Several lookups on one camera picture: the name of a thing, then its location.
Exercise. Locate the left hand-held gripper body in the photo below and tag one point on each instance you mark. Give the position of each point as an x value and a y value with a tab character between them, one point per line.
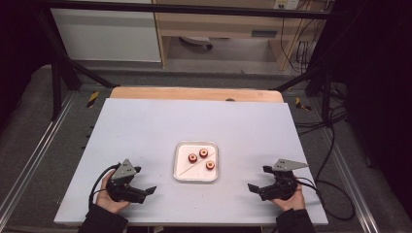
123	191

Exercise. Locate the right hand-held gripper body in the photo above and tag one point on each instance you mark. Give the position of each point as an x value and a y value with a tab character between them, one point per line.
281	189

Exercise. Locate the thin wooden skewer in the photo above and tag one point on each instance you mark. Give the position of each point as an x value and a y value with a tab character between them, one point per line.
188	170

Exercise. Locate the white square tray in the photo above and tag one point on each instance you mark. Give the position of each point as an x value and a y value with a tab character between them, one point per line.
194	174

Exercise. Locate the person's right hand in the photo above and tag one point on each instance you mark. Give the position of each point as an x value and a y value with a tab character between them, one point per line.
296	202

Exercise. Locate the person's left hand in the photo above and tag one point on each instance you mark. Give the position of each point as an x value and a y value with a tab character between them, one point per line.
108	204

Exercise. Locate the white table board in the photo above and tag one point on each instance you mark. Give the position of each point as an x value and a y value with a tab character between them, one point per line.
145	129

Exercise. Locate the yellow black tape strip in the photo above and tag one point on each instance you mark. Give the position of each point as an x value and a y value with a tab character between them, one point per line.
92	99
302	104

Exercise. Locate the wooden table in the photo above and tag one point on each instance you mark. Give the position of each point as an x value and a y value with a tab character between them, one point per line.
181	93

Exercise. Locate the black metal stand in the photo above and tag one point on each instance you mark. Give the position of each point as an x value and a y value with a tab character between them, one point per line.
325	93
56	84

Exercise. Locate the white cabinet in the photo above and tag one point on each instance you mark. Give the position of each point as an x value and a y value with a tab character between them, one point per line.
103	35

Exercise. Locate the office chair base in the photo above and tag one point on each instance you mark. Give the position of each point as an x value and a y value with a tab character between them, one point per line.
197	40

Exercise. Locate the black curtain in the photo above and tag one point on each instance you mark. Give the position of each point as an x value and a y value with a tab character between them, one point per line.
382	81
16	48

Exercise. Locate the light wooden desk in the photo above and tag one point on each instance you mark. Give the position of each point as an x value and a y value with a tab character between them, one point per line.
210	26

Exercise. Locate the white power strip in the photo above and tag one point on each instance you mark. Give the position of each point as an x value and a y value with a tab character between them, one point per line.
286	4

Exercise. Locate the black metal crossbar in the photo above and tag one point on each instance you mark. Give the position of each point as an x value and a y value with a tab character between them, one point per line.
194	9

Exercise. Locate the aluminium rail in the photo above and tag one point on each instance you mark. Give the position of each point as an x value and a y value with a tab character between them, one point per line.
35	152
353	181

